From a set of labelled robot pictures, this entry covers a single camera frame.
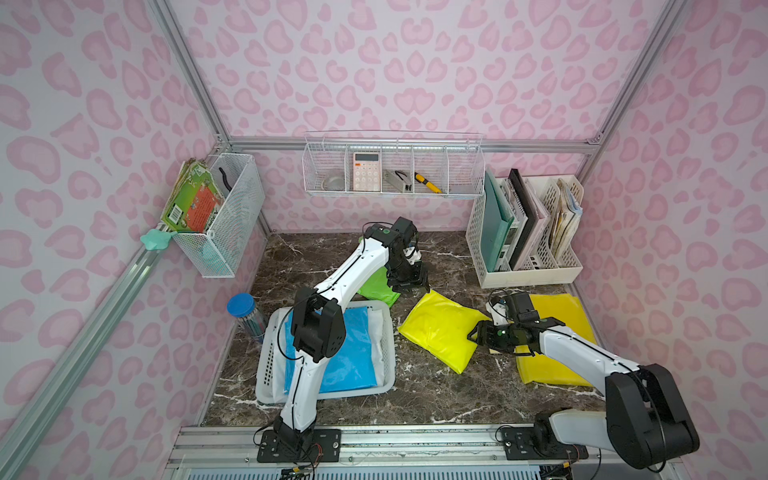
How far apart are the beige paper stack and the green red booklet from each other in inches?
38.9

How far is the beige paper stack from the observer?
92cm

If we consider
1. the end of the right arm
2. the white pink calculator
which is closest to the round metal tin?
the white pink calculator

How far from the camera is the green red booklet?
68 cm

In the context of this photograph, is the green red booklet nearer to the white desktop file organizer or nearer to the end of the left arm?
the end of the left arm

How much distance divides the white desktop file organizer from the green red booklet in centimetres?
77

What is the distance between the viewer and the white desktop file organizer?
882 mm
